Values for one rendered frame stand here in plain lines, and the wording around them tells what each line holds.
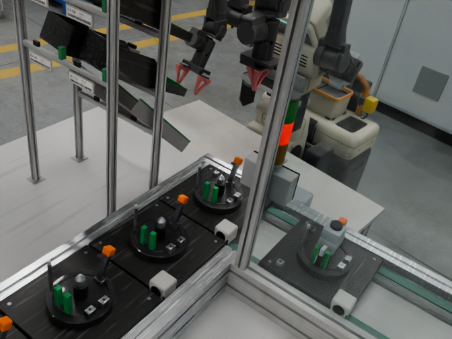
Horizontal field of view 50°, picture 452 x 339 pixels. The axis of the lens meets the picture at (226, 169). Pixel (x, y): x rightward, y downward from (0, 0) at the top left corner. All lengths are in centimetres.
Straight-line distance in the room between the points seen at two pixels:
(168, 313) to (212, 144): 86
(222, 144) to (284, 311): 81
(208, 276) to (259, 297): 14
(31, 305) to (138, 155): 77
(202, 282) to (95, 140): 80
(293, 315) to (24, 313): 59
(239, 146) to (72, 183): 63
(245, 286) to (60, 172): 72
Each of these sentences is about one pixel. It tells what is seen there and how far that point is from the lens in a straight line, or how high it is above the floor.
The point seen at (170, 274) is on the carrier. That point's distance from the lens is 115.
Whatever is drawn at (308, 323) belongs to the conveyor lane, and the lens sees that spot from 118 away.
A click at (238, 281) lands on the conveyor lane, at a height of 92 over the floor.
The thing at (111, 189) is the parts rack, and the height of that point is 101.
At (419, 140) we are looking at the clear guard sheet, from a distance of 87.
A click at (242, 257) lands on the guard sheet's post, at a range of 118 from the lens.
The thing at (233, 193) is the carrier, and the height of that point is 99.
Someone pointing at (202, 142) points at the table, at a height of 86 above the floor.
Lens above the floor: 182
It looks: 35 degrees down
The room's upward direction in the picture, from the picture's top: 10 degrees clockwise
